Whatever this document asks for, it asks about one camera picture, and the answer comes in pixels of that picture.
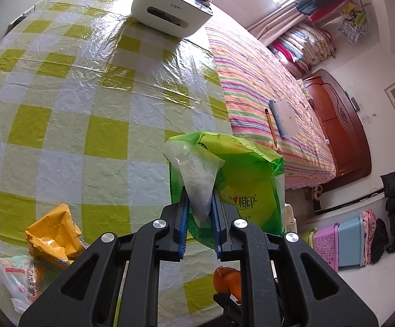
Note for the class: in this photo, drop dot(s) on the green plastic basket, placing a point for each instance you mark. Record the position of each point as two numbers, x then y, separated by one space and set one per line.
308 236

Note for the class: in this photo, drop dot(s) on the purple plastic basket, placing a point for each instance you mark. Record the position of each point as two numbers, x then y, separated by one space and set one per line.
326 244

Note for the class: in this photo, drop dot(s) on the yellow pencil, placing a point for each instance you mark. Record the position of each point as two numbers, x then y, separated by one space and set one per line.
272 130

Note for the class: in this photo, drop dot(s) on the orange snack bag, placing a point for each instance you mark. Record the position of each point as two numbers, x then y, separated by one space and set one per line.
55 238

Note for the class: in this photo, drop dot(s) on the green plastic tissue pack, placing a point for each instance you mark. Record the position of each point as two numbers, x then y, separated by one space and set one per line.
245 174

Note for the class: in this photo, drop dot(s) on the hanging clothes on rack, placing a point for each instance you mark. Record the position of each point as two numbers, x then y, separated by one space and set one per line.
353 13

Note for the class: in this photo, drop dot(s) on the red wooden headboard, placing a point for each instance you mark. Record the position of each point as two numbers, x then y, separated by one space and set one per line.
342 128

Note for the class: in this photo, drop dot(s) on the orange fruit peel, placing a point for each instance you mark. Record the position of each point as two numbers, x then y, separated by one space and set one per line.
227 281

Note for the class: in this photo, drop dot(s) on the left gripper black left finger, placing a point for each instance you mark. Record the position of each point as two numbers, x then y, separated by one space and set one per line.
115 282

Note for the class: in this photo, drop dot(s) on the clear printed snack wrapper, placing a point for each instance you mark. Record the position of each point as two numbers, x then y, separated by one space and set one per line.
25 279

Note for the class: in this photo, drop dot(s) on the pink curtain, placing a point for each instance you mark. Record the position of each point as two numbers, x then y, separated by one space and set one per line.
277 23

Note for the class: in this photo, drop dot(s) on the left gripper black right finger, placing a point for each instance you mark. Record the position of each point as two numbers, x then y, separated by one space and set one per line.
283 281

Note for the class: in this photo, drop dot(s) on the blue plastic storage bin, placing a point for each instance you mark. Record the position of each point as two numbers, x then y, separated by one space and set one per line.
351 243

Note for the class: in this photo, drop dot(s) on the yellow checkered plastic tablecloth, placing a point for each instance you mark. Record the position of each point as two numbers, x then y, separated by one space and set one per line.
87 100

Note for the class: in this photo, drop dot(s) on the pink cartoon bag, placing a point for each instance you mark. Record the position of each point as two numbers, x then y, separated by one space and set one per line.
369 228

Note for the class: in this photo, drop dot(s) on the stack of folded quilts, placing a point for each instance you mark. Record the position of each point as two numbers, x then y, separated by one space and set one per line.
302 47

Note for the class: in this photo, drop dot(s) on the striped colourful bed sheet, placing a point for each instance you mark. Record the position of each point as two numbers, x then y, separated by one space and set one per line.
267 105

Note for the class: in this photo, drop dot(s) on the white desktop organizer box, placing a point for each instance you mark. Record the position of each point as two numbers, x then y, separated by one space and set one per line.
178 18

